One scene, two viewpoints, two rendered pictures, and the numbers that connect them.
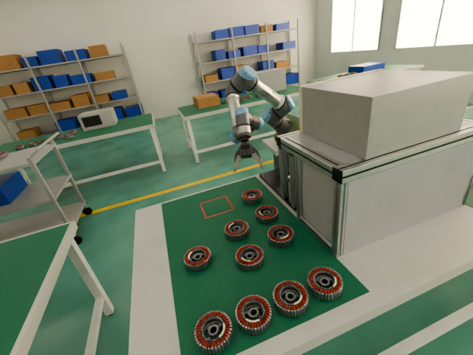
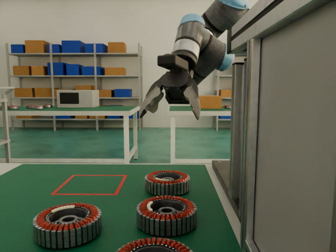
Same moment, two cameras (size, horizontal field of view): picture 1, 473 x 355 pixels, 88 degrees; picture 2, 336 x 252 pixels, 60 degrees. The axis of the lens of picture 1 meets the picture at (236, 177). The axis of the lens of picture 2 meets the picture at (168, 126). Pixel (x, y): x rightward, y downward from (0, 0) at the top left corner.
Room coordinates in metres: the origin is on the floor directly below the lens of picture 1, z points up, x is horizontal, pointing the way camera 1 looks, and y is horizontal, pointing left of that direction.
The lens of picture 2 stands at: (0.47, -0.26, 1.00)
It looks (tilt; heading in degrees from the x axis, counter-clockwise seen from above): 8 degrees down; 16
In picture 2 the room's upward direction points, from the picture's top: straight up
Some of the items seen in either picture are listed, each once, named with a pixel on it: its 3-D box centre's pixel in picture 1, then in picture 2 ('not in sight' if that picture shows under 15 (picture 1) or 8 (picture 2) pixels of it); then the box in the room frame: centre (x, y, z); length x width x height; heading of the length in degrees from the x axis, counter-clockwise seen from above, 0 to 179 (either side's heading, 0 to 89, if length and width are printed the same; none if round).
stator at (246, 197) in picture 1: (252, 196); (167, 182); (1.14, -0.07, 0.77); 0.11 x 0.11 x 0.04
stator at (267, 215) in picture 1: (267, 213); (166, 214); (0.97, -0.12, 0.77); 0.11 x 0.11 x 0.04
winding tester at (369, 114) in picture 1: (374, 106); not in sight; (0.95, -0.58, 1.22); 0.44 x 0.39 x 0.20; 105
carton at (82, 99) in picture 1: (82, 99); (86, 91); (6.67, 3.53, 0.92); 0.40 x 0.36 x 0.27; 13
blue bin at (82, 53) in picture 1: (77, 55); (96, 49); (6.73, 3.25, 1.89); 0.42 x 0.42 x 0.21; 13
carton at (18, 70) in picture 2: (5, 91); (25, 71); (6.29, 4.92, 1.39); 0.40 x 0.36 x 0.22; 16
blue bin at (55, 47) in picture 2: (33, 62); (56, 49); (6.49, 4.16, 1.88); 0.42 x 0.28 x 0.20; 15
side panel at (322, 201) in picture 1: (317, 203); (289, 177); (0.79, -0.30, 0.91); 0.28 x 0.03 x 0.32; 15
